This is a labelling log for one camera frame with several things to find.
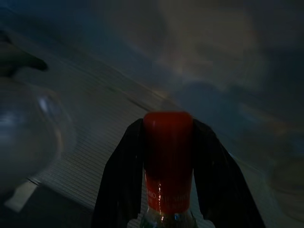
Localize white cap clear bottle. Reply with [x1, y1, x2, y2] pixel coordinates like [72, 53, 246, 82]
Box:
[0, 77, 78, 193]

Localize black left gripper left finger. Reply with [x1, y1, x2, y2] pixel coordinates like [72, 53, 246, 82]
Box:
[91, 118, 150, 228]

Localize red cap clear bottle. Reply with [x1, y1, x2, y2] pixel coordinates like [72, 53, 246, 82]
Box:
[127, 110, 198, 228]

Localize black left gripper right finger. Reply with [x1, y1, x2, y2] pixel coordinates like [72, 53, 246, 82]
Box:
[189, 118, 267, 228]

